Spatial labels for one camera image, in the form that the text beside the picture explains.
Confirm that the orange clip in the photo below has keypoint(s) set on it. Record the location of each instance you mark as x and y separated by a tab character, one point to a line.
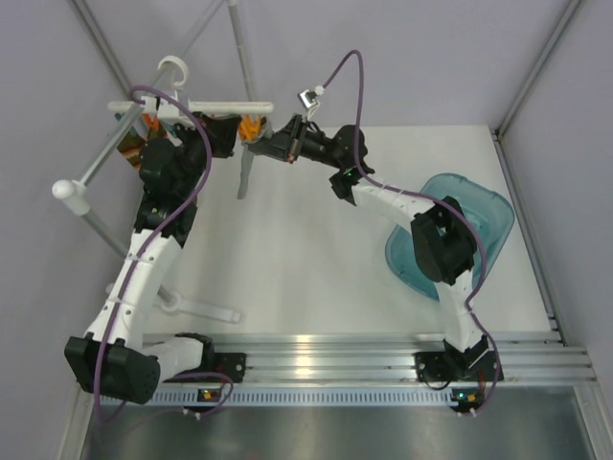
151	122
252	127
241	129

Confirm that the blue clip right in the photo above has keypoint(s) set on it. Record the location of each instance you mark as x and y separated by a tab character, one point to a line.
169	132

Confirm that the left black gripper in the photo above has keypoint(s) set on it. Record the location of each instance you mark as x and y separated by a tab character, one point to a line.
221	133

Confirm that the aluminium mounting rail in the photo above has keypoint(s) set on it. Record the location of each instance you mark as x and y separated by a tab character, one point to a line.
526	358

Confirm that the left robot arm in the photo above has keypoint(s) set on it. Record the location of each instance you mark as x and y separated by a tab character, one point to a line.
111	358

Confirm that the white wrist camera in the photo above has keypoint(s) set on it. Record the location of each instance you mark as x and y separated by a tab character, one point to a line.
310	102
165	111

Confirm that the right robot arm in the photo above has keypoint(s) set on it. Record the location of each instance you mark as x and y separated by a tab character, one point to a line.
444	242

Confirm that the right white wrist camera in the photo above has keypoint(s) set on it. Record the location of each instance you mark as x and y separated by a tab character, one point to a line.
310	102

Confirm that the slotted cable duct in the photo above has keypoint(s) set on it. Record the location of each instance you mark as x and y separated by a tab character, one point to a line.
258	396

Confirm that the grey sock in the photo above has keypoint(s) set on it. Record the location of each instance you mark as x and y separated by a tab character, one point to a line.
246	164
266	130

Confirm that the brown striped sock right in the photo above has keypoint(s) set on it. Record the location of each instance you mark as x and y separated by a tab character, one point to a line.
130	148

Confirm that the white plastic clip hanger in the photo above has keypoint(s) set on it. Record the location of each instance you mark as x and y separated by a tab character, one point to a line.
179	74

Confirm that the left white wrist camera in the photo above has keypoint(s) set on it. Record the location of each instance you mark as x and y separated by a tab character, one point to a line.
165	111

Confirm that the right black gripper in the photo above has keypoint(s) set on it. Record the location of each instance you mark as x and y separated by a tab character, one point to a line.
288	145

